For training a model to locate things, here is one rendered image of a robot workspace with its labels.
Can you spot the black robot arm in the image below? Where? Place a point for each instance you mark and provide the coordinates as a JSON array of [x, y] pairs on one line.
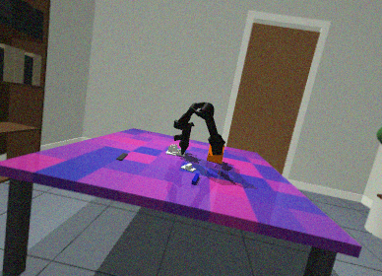
[[206, 112]]

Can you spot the grey flat bar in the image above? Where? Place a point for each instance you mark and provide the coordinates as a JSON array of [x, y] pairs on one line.
[[122, 156]]

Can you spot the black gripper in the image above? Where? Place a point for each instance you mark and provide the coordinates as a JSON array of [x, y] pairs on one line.
[[185, 143]]

